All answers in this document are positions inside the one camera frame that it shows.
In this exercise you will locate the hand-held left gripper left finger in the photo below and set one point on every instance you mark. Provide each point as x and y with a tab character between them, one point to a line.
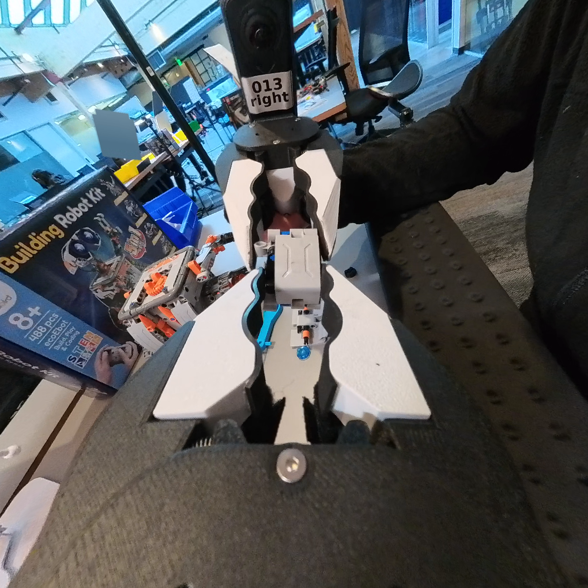
207	372

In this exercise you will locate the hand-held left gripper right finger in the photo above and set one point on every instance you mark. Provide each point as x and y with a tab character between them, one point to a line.
377	372

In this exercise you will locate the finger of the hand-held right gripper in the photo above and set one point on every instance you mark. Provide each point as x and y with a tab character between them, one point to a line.
241	197
329	188

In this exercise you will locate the light grey toy block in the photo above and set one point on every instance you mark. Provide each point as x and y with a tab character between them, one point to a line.
299	266

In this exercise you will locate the person's right forearm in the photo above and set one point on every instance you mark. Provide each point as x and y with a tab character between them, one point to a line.
459	138

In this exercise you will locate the person's right hand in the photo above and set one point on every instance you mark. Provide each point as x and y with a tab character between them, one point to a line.
289	220

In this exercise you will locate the blue plastic bin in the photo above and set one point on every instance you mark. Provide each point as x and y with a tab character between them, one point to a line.
175	216

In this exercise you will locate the blue toy wrench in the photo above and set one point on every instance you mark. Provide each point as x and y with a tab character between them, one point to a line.
269	326

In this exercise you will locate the small black toy gear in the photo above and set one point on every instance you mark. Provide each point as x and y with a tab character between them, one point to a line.
352	272

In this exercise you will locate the grey orange tracked toy robot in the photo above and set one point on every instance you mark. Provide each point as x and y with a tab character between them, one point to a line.
161	294

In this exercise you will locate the black perforated mat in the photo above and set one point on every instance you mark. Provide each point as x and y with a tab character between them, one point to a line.
478	367

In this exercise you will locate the yellow plastic bin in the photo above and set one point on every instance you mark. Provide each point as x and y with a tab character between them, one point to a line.
130	171

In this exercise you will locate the black office chair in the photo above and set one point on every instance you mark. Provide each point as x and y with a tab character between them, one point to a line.
386	83

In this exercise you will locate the black metal pole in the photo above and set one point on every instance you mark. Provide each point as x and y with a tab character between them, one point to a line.
147	92

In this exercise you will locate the blue robot kit box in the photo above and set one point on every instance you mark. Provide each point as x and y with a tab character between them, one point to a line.
64	257

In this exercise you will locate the white book stand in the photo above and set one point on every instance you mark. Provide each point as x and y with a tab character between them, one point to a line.
23	542

